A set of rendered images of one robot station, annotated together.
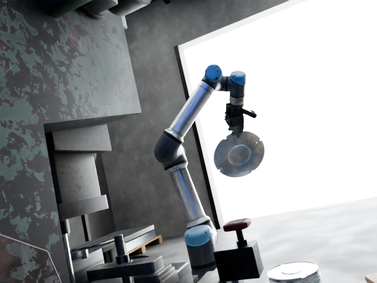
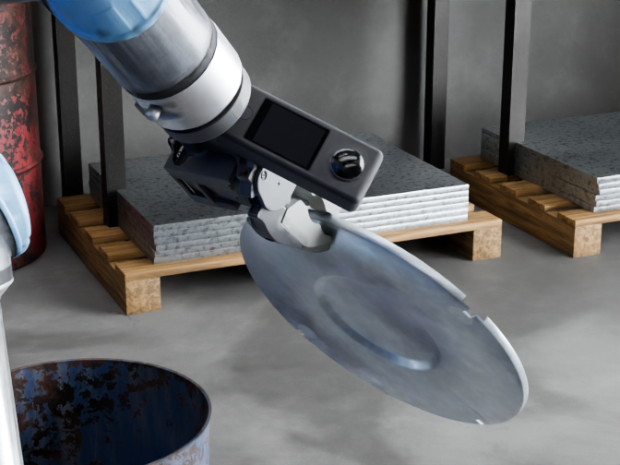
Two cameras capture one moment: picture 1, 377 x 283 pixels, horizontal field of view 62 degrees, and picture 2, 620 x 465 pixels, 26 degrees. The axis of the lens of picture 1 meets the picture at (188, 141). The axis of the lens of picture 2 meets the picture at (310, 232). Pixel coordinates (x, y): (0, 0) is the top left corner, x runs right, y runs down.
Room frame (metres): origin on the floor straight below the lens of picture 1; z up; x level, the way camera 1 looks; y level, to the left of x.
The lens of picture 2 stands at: (0.89, -0.98, 1.41)
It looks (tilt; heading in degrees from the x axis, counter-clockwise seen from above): 19 degrees down; 45
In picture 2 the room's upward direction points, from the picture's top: straight up
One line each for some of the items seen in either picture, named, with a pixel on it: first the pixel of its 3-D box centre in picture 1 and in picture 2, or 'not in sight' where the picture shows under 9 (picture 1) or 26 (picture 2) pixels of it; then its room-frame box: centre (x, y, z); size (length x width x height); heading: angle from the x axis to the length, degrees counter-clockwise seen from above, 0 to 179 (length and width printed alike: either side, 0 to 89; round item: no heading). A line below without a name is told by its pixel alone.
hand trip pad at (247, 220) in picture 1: (240, 237); not in sight; (0.77, -0.07, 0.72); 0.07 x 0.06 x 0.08; 159
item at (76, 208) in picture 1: (49, 220); not in sight; (0.67, 0.32, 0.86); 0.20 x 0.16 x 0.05; 69
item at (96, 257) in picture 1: (61, 269); not in sight; (0.67, 0.32, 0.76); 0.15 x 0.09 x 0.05; 69
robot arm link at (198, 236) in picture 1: (200, 243); not in sight; (1.34, 0.05, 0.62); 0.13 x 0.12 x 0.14; 172
